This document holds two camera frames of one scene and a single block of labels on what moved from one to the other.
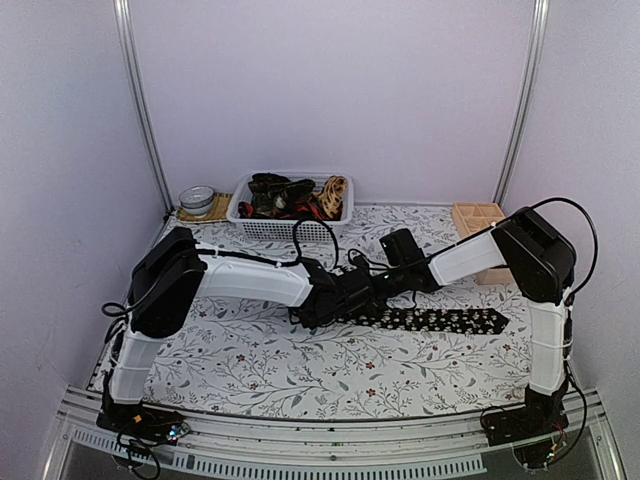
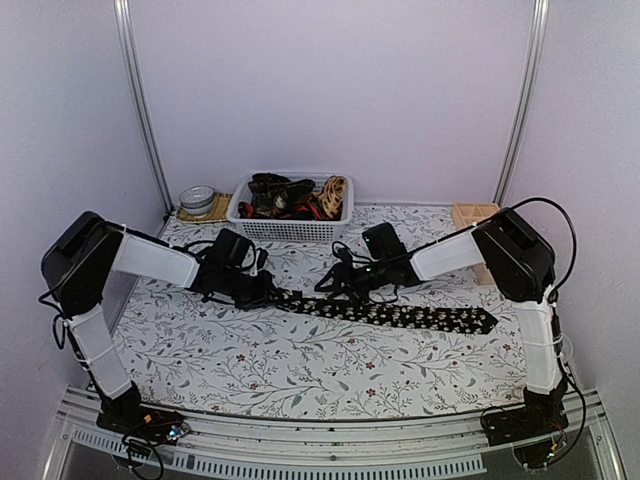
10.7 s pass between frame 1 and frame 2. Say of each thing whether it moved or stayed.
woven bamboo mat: stayed
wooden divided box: stayed
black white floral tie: moved
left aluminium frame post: stayed
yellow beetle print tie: stayed
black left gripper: moved
